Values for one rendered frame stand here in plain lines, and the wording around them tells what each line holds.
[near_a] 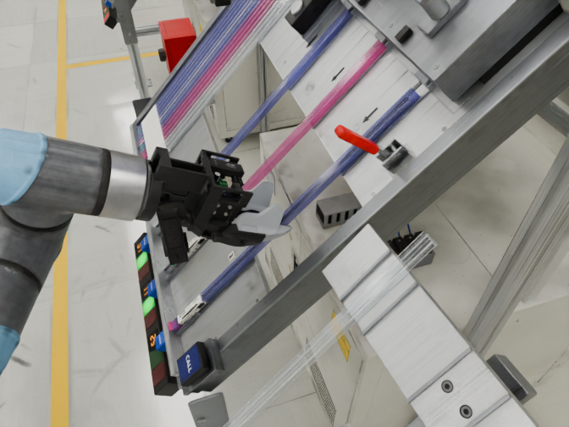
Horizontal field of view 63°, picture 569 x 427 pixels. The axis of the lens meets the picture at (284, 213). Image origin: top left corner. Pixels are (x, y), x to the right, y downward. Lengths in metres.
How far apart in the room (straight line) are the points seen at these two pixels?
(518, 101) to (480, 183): 0.70
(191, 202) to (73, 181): 0.14
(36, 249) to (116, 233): 1.42
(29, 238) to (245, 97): 1.67
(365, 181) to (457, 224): 0.55
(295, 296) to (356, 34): 0.39
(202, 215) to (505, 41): 0.37
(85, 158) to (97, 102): 2.25
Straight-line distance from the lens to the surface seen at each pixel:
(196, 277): 0.79
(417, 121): 0.59
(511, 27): 0.55
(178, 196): 0.56
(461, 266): 1.04
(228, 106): 2.15
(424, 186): 0.56
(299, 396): 1.51
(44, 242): 0.58
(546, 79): 0.56
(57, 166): 0.51
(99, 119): 2.64
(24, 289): 0.54
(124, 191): 0.52
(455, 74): 0.54
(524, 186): 1.28
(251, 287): 0.68
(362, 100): 0.66
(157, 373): 0.84
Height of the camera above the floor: 1.39
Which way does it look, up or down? 46 degrees down
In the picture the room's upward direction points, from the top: straight up
